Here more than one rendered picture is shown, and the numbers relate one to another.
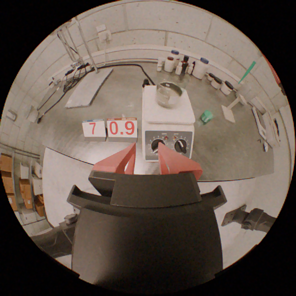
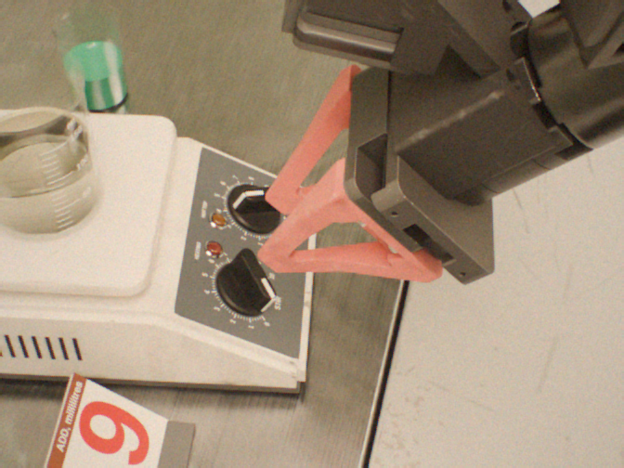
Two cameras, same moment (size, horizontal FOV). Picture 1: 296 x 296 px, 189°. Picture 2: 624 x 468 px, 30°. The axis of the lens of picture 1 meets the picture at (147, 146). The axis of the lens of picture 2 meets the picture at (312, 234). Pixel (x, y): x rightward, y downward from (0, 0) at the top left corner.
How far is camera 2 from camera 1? 0.45 m
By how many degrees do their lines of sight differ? 41
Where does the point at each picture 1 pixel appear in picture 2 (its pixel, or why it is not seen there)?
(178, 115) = (135, 171)
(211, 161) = not seen: hidden behind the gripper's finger
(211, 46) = not seen: outside the picture
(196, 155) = not seen: hidden behind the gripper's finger
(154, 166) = (332, 355)
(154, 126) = (159, 276)
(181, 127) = (177, 180)
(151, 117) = (133, 263)
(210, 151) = (289, 108)
